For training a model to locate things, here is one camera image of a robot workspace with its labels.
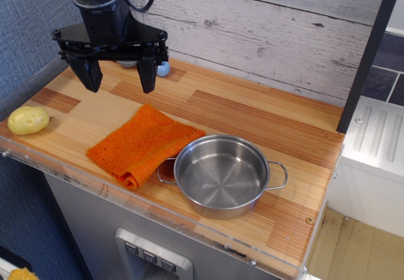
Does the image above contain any yellow toy potato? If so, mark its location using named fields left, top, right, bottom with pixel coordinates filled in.
left=8, top=105, right=49, bottom=136

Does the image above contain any silver toy fridge cabinet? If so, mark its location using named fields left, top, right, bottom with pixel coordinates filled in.
left=45, top=174, right=271, bottom=279

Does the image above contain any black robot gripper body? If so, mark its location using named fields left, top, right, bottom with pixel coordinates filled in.
left=51, top=0, right=169, bottom=63

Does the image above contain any grey blue measuring scoop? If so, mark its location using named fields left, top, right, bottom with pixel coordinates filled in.
left=117, top=61, right=170, bottom=77

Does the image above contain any yellow object bottom corner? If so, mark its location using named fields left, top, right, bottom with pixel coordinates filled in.
left=8, top=269, right=39, bottom=280

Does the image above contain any grey dispenser button panel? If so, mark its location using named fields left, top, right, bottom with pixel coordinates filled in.
left=116, top=228, right=194, bottom=280

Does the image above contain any orange knitted cloth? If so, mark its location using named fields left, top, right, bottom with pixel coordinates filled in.
left=86, top=105, right=206, bottom=190

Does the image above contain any black right frame post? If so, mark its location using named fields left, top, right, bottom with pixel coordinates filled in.
left=336, top=0, right=396, bottom=134

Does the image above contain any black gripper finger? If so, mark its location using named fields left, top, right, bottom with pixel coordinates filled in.
left=66, top=53, right=103, bottom=93
left=137, top=57, right=157, bottom=93

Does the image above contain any stainless steel pot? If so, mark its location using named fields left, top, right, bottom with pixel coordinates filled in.
left=170, top=134, right=273, bottom=220

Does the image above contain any clear acrylic table edge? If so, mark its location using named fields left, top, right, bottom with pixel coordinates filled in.
left=0, top=136, right=345, bottom=280

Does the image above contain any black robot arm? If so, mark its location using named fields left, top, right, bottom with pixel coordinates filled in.
left=51, top=0, right=169, bottom=93

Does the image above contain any white toy sink unit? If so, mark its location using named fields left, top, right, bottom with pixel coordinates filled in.
left=327, top=96, right=403, bottom=236

